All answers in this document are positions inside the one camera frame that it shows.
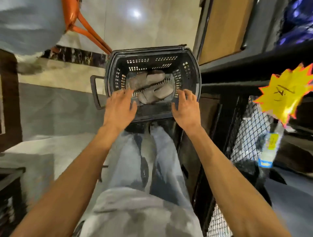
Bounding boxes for person's right hand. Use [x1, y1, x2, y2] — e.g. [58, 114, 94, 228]
[171, 89, 202, 135]

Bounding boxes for person's left hand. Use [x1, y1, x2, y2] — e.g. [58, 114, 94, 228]
[102, 88, 138, 133]

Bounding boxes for black slipper display shelf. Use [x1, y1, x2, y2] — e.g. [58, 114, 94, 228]
[192, 80, 313, 237]

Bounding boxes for person's left forearm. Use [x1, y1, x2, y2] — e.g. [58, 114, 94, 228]
[9, 126, 123, 237]

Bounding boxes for person's light blue jeans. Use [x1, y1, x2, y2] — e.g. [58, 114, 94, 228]
[97, 122, 196, 210]

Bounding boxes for dark brown display cabinet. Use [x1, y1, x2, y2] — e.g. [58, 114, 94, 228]
[193, 0, 313, 81]

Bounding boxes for person's light grey shirt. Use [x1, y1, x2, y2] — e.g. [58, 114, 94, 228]
[73, 187, 204, 237]

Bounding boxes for yellow starburst price sticker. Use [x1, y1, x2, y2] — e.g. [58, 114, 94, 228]
[253, 63, 313, 128]

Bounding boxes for brown wooden stand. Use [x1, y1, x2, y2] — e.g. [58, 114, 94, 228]
[0, 49, 24, 154]

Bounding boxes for black cartoon poster board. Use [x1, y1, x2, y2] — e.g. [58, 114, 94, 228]
[0, 167, 27, 230]

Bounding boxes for white wire grid panel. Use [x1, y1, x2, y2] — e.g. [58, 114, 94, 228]
[205, 96, 276, 237]

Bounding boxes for orange frame grey stool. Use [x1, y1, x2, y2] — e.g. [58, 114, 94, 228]
[0, 0, 113, 57]

